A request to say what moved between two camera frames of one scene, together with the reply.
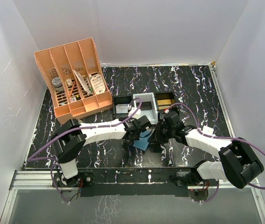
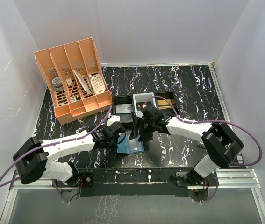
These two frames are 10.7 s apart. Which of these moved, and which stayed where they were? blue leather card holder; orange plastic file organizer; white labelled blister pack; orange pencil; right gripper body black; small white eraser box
Moved: right gripper body black; blue leather card holder
Stayed: orange plastic file organizer; small white eraser box; orange pencil; white labelled blister pack
